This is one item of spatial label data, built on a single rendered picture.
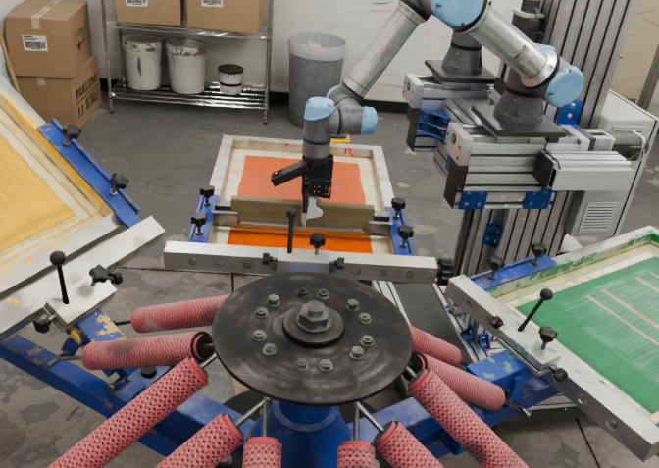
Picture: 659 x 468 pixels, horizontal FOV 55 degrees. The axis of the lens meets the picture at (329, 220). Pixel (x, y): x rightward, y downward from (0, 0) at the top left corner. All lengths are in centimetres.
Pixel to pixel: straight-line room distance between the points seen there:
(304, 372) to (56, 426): 186
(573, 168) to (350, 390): 134
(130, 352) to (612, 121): 178
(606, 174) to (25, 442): 217
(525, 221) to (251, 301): 162
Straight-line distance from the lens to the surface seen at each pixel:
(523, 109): 203
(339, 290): 104
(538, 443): 277
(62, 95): 493
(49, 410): 273
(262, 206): 180
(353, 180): 220
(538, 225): 251
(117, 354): 116
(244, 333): 95
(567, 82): 188
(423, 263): 164
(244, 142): 235
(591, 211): 253
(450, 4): 165
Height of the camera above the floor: 192
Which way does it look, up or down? 30 degrees down
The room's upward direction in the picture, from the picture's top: 6 degrees clockwise
